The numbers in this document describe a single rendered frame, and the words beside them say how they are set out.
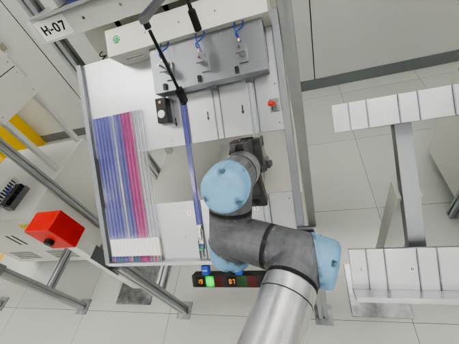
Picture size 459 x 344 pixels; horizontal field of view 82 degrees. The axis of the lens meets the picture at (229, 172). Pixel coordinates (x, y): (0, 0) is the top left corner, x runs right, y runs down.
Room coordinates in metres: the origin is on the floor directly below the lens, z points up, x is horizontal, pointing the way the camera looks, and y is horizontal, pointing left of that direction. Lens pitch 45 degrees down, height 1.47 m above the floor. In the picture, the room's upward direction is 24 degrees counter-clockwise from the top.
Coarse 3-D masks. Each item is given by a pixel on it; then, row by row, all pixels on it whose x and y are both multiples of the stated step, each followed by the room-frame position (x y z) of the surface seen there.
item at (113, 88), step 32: (96, 64) 1.02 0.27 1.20; (96, 96) 0.95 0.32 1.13; (128, 96) 0.89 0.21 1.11; (160, 96) 0.82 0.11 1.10; (192, 96) 0.77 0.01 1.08; (224, 96) 0.71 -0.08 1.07; (256, 96) 0.66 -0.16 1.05; (160, 128) 0.76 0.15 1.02; (192, 128) 0.71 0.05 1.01; (224, 128) 0.66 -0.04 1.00
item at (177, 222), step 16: (272, 192) 0.47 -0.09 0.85; (288, 192) 0.45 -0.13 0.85; (160, 208) 0.61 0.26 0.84; (176, 208) 0.58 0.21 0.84; (192, 208) 0.56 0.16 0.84; (208, 208) 0.53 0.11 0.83; (256, 208) 0.46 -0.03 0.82; (272, 208) 0.44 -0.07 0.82; (288, 208) 0.42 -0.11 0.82; (160, 224) 0.58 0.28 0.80; (176, 224) 0.55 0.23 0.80; (192, 224) 0.53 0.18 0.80; (208, 224) 0.50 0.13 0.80; (288, 224) 0.40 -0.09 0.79; (176, 240) 0.52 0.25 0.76; (192, 240) 0.50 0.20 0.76; (112, 256) 0.60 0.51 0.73; (176, 256) 0.49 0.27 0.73; (192, 256) 0.47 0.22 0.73; (208, 256) 0.44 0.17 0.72
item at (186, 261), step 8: (112, 264) 0.56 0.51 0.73; (120, 264) 0.55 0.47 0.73; (128, 264) 0.53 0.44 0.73; (136, 264) 0.52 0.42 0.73; (144, 264) 0.51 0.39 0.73; (152, 264) 0.50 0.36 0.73; (160, 264) 0.48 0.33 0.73; (168, 264) 0.47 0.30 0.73; (176, 264) 0.46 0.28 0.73; (184, 264) 0.45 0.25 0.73; (192, 264) 0.44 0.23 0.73; (200, 264) 0.43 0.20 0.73; (208, 264) 0.41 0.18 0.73
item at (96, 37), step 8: (184, 0) 1.01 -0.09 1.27; (192, 0) 1.00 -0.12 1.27; (272, 0) 0.90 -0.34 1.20; (160, 8) 1.04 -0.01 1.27; (272, 8) 0.90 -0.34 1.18; (136, 16) 1.08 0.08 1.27; (112, 24) 1.12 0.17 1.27; (88, 32) 1.16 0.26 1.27; (96, 32) 1.15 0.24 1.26; (104, 32) 1.14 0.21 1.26; (96, 40) 1.16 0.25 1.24; (104, 40) 1.15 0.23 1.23; (96, 48) 1.17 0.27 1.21; (104, 48) 1.16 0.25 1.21; (288, 88) 1.16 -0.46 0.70; (168, 152) 1.17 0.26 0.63
